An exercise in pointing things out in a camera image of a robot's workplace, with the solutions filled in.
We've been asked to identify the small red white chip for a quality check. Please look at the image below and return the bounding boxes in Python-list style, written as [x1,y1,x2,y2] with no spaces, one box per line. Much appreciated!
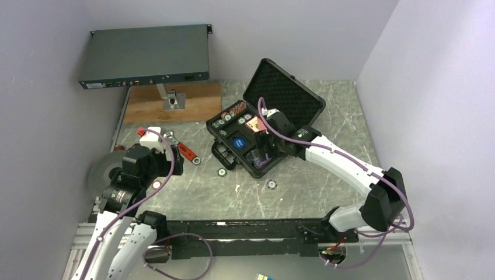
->
[151,180,162,190]

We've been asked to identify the green poker chip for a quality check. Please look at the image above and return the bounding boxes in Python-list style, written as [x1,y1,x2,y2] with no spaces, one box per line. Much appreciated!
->
[217,168,227,177]

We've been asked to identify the clear dealer button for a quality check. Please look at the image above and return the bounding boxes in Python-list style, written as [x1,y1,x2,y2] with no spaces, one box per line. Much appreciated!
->
[246,149,260,162]

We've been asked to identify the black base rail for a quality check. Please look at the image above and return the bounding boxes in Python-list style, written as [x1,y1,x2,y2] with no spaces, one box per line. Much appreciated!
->
[154,218,358,260]

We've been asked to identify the red playing card deck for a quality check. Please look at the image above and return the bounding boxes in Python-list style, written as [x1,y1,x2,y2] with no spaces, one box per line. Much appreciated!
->
[245,116,266,133]

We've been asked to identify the metal stand bracket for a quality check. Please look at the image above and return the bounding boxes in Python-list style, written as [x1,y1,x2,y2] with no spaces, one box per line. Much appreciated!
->
[156,84,186,111]

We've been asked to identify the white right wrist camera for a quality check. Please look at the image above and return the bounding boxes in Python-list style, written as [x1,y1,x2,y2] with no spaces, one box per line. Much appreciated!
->
[262,108,280,119]

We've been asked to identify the blue small blind button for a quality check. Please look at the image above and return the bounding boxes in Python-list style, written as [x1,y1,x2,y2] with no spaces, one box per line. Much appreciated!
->
[232,138,246,149]

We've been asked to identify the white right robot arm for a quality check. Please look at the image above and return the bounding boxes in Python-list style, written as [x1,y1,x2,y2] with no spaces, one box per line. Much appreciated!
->
[259,109,410,242]

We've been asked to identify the grey filament spool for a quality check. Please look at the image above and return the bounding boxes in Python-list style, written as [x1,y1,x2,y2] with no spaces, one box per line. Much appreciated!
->
[88,150,126,197]

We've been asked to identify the purple chip stack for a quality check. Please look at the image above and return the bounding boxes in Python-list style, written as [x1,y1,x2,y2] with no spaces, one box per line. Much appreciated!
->
[253,158,271,170]

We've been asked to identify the wooden board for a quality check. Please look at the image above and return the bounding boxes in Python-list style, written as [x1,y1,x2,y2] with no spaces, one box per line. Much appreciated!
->
[123,82,222,124]

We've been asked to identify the red handled adjustable wrench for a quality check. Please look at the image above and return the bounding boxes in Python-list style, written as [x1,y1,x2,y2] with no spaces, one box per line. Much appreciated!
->
[165,130,201,166]

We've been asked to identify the black poker case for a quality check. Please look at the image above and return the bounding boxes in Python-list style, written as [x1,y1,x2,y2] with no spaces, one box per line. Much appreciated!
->
[205,58,326,179]

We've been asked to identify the mixed red chip stack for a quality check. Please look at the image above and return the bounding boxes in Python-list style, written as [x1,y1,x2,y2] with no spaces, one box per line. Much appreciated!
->
[221,101,246,122]

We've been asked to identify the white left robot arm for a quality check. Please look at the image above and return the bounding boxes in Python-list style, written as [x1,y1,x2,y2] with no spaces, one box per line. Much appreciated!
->
[73,144,184,279]

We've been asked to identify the blue poker chip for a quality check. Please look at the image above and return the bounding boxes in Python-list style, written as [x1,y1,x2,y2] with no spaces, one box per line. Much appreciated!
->
[267,180,277,190]

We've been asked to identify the grey rack server unit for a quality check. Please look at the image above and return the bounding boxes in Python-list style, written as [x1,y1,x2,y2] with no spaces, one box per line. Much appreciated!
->
[78,24,212,89]

